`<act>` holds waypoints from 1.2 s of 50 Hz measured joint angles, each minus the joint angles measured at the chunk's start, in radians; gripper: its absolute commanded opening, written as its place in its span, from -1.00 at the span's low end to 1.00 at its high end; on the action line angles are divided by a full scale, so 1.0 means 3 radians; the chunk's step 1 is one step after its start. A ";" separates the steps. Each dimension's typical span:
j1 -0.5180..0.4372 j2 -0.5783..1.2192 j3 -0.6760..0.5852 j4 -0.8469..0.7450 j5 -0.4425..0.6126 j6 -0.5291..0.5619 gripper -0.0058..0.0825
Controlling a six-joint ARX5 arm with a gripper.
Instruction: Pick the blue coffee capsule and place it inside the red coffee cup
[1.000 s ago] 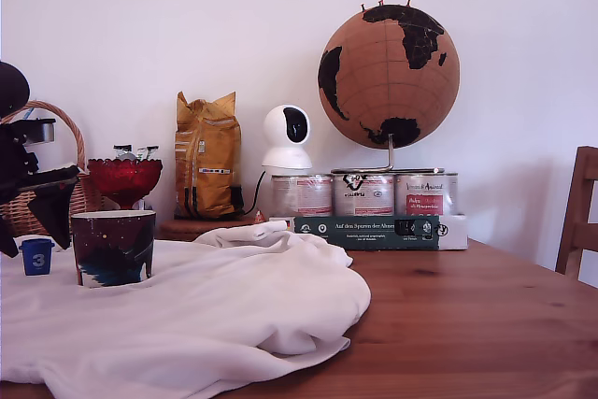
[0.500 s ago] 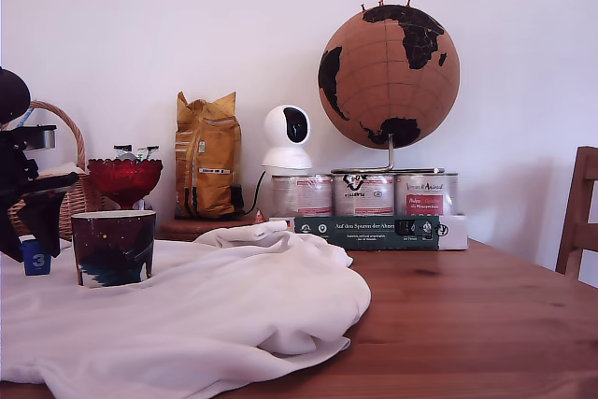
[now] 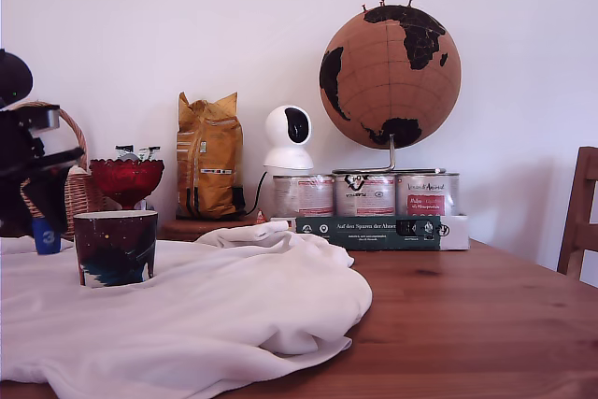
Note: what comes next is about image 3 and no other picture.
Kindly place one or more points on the white sachet with black end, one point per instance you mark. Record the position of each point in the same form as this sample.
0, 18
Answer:
125, 152

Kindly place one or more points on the blue coffee capsule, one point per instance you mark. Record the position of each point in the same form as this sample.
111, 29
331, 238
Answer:
46, 240

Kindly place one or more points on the tin can with black logo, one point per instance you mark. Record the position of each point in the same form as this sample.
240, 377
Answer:
365, 195

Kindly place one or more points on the dark red coffee cup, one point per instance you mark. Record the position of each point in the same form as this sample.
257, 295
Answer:
116, 249

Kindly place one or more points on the white sachet with green print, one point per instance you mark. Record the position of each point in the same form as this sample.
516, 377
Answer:
150, 154

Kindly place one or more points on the white cloth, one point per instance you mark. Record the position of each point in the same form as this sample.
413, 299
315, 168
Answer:
187, 315

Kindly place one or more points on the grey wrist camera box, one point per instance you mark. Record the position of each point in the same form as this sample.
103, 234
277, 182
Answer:
46, 118

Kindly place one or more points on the red-labelled tin can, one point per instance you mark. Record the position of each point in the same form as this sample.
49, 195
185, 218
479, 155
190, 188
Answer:
303, 195

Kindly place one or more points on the red glass bowl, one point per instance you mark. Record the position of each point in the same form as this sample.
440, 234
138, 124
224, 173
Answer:
126, 179

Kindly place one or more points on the wooden chair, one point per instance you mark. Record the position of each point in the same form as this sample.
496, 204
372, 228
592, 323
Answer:
584, 212

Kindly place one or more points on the metal globe stand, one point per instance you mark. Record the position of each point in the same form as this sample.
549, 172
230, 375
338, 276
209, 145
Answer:
391, 156

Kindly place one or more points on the white dome security camera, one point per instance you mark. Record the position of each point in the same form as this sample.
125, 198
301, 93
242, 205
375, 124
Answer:
285, 146

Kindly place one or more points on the green and white cardboard tray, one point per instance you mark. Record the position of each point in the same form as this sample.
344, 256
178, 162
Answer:
374, 233

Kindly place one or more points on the tin can with script label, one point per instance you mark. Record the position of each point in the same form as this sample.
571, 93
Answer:
427, 193

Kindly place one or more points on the yellow coffee bag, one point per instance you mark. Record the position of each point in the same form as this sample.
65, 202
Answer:
208, 165

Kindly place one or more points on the small red triangular packet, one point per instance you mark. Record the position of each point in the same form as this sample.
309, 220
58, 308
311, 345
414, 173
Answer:
261, 218

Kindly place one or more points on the cork globe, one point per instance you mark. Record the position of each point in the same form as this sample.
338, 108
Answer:
383, 81

